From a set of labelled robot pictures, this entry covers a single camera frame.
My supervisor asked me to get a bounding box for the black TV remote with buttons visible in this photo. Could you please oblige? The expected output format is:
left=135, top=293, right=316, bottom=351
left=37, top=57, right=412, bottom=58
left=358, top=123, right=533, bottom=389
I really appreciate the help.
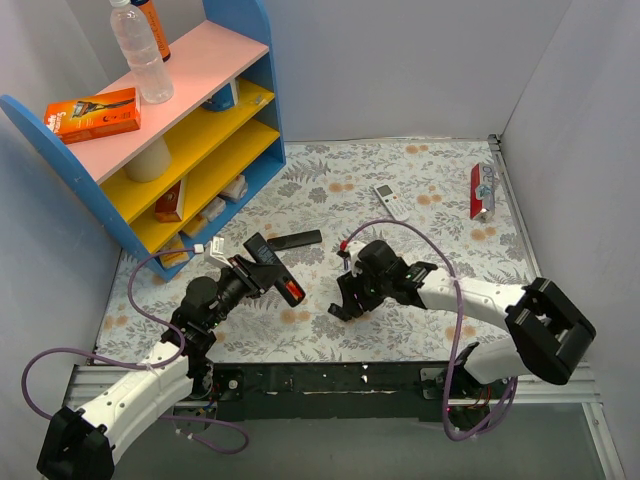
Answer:
left=244, top=233, right=306, bottom=307

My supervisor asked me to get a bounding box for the white air conditioner remote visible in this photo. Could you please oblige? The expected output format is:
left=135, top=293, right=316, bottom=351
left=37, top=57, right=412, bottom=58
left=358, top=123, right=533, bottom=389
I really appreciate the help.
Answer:
left=373, top=184, right=410, bottom=222

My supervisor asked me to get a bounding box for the slim black remote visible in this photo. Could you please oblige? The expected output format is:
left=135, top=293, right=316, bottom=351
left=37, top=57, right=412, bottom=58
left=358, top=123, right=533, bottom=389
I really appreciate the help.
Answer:
left=267, top=229, right=323, bottom=252

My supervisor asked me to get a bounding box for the yellow soap pack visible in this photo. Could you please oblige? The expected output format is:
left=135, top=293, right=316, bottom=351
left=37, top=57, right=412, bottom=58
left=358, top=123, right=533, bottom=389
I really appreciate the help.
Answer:
left=181, top=214, right=209, bottom=239

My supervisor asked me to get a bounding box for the yellow orange packet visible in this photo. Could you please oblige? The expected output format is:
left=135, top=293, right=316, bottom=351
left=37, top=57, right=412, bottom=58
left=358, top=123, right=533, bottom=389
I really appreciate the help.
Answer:
left=159, top=235, right=190, bottom=269

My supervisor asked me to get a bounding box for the white soap pack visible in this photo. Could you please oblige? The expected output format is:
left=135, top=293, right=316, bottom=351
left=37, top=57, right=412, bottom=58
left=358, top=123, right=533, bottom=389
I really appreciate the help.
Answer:
left=219, top=174, right=248, bottom=203
left=200, top=196, right=226, bottom=222

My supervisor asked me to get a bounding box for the floral table mat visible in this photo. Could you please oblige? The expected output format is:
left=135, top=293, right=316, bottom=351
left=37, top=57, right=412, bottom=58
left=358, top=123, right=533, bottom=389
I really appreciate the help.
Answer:
left=94, top=139, right=561, bottom=364

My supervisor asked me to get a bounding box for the orange red box on shelf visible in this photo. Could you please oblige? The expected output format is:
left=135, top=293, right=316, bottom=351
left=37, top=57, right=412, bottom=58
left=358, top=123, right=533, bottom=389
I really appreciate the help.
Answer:
left=154, top=178, right=187, bottom=223

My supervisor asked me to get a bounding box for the blue pink yellow shelf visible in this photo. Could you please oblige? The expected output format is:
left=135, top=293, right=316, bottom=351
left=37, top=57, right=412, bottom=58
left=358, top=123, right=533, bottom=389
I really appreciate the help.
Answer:
left=1, top=1, right=286, bottom=280

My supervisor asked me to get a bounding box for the red toothpaste box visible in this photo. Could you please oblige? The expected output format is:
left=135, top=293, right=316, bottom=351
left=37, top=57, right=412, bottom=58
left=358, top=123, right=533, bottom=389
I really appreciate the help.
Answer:
left=470, top=163, right=496, bottom=222

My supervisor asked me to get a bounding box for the cream cylinder container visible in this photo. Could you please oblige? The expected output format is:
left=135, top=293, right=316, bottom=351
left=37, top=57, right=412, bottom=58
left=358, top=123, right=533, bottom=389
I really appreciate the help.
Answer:
left=124, top=136, right=172, bottom=183

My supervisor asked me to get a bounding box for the blue white box on shelf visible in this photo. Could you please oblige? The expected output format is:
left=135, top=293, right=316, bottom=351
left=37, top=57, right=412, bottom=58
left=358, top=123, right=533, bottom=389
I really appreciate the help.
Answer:
left=201, top=79, right=239, bottom=112

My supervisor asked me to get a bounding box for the orange razor box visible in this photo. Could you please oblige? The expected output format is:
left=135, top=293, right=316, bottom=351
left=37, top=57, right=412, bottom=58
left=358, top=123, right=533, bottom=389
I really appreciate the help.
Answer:
left=43, top=87, right=141, bottom=145

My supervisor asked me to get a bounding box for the clear plastic water bottle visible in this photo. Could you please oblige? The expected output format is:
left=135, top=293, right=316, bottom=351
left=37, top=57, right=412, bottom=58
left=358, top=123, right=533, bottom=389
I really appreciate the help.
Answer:
left=110, top=0, right=174, bottom=104

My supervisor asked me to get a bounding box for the orange bottle on shelf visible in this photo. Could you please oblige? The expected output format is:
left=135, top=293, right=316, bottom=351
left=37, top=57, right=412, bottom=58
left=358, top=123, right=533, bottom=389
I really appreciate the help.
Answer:
left=131, top=0, right=171, bottom=62

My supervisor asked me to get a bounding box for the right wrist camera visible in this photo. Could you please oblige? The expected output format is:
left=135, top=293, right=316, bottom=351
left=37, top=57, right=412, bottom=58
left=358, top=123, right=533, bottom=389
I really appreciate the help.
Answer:
left=337, top=240, right=365, bottom=275

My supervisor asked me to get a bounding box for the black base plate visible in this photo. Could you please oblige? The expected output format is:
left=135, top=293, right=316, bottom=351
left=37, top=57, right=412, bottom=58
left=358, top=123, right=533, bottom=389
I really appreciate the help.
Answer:
left=154, top=362, right=494, bottom=434

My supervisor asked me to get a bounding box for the aluminium frame rail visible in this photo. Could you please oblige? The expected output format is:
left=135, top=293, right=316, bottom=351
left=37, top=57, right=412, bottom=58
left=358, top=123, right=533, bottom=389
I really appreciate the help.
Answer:
left=37, top=362, right=594, bottom=479

